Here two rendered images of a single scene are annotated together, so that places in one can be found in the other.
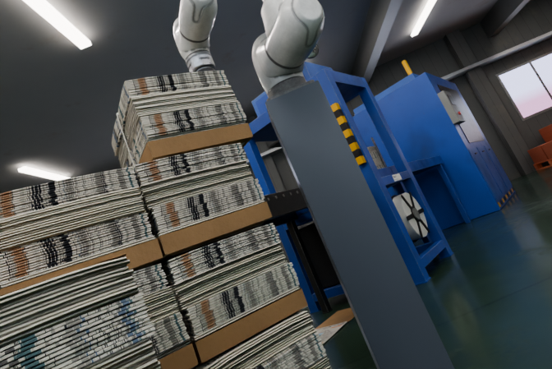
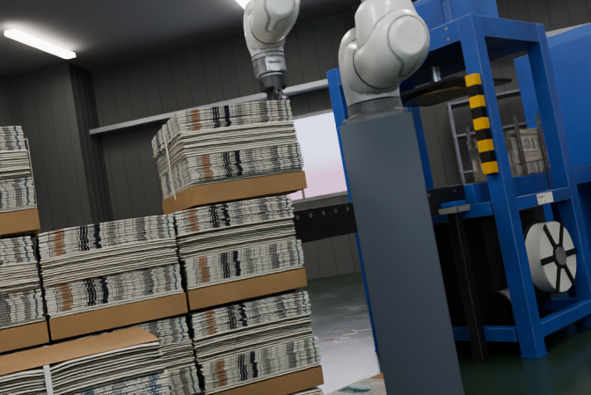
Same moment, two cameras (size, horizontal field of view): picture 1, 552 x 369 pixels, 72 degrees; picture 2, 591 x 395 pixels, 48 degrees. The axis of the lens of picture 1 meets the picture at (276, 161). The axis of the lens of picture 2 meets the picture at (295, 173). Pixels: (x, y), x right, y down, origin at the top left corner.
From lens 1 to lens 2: 67 cm
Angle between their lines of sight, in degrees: 14
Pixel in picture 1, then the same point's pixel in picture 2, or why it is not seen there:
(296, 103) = (376, 136)
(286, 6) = (382, 30)
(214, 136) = (263, 184)
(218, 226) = (247, 288)
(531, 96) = not seen: outside the picture
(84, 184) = (125, 229)
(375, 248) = (427, 332)
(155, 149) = (197, 196)
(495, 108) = not seen: outside the picture
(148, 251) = (175, 304)
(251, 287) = (269, 354)
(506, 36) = not seen: outside the picture
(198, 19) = (272, 30)
